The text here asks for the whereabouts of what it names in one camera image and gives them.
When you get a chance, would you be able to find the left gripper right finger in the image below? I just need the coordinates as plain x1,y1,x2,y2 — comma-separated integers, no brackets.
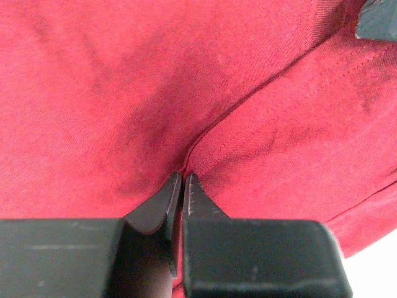
183,173,229,220

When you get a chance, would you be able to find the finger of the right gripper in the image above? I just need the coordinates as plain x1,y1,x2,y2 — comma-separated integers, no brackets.
355,0,397,41

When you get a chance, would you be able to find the dark red t shirt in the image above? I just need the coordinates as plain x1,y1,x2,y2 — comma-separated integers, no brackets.
1,1,396,297

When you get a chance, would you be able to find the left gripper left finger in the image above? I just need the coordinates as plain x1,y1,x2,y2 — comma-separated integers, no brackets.
124,172,182,278

